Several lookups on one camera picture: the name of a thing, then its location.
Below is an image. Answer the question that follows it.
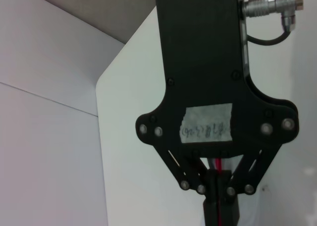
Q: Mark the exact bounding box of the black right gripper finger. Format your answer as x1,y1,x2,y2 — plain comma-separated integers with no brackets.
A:
153,142,219,205
220,142,283,205

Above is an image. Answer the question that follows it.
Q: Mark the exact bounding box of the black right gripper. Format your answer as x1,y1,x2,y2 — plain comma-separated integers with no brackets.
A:
135,0,300,159

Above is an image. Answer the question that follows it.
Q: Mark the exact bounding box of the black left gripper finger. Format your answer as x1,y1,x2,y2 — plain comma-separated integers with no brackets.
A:
203,201,219,226
221,198,241,226

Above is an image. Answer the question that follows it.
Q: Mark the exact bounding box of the handwritten white tape label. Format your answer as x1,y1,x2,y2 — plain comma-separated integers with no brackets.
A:
179,103,234,144

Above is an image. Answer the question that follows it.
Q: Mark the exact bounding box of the black connector cable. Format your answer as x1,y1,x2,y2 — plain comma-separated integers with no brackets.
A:
246,25,294,47

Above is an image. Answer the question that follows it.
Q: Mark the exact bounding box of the silver metal cable connector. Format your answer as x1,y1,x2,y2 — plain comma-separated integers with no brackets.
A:
242,0,304,31

